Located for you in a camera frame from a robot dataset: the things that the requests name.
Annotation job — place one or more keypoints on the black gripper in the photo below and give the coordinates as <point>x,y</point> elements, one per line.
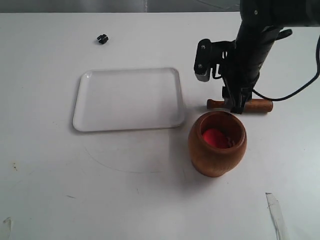
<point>240,71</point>

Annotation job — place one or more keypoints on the brown wooden pestle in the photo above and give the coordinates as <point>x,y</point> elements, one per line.
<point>259,106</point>

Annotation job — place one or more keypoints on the brown wooden mortar bowl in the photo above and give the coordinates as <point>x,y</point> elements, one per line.
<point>210,160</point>

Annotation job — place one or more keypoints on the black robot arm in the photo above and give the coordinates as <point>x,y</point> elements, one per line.
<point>262,23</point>

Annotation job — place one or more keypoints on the red ball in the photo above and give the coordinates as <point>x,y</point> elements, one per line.
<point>216,138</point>

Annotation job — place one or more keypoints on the clear tape strip right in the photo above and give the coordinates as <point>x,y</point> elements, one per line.
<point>277,217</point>

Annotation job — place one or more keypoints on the white rectangular plastic tray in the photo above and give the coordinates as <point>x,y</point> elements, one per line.
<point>129,99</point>

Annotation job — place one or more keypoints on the small black plastic clip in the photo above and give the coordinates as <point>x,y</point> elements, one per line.
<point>102,39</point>

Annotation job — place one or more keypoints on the clear tape piece left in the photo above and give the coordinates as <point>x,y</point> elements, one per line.
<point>6,229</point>

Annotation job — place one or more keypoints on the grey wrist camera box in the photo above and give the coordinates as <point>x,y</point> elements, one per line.
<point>202,63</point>

